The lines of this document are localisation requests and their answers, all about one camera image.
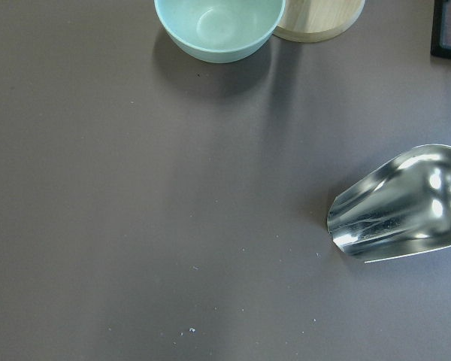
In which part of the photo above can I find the wooden glass stand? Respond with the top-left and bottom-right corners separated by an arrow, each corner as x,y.
274,0 -> 365,43

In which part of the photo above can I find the wine glass rack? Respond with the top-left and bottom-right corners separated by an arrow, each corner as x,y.
430,0 -> 451,59

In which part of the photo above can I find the steel scoop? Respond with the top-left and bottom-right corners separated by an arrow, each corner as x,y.
326,144 -> 451,263

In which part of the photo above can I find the green bowl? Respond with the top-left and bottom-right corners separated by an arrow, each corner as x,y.
154,0 -> 286,63

